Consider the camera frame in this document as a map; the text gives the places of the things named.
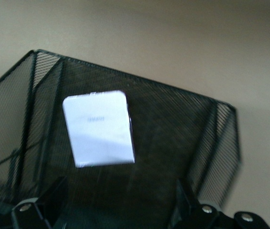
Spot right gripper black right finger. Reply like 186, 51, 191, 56
170, 179, 223, 229

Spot black wire mesh tray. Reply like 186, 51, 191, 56
0, 49, 243, 229

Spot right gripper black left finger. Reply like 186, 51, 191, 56
11, 176, 69, 229

